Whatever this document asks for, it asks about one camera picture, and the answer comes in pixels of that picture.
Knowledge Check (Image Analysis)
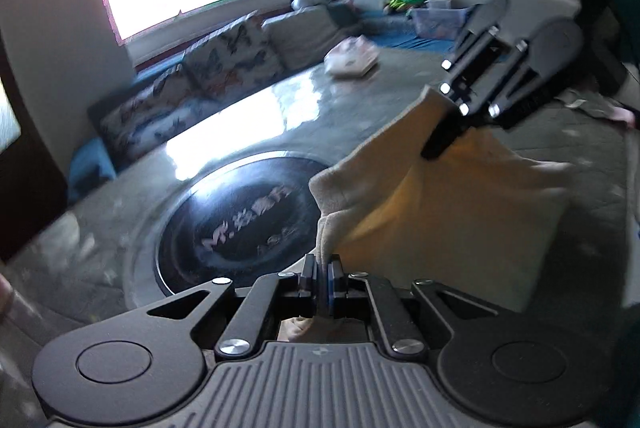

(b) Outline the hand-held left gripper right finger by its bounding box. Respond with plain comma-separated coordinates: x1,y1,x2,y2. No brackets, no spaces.
320,256,501,355

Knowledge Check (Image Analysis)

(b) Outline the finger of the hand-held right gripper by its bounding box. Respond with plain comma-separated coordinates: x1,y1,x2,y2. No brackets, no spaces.
431,42,552,159
421,0,512,159

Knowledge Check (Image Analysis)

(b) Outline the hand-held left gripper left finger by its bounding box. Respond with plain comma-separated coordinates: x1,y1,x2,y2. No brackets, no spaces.
145,254,318,359

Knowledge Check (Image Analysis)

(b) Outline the cream shirt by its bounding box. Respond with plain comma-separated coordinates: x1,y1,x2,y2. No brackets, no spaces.
277,85,576,344

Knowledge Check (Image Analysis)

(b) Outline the clear plastic storage box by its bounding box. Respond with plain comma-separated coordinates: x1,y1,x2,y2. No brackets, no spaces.
410,0,474,41

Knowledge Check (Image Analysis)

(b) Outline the black round table plate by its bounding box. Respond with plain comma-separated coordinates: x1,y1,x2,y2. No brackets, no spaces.
156,153,335,297

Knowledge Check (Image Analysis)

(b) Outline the patterned crumpled cloth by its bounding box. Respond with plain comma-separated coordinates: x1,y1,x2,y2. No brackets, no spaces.
555,85,639,127

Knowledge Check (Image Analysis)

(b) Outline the white plastic bag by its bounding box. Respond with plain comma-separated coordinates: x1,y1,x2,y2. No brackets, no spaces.
324,36,380,78

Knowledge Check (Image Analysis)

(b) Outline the dark teal cushion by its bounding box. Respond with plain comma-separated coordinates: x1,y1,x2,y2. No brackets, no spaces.
327,2,367,34

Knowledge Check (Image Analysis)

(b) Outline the plain grey cushion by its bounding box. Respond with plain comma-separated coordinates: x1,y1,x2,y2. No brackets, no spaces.
262,5,347,72

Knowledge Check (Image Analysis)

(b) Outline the butterfly print cushion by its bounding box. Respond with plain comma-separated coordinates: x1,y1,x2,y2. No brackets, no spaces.
182,10,282,102
90,68,202,165

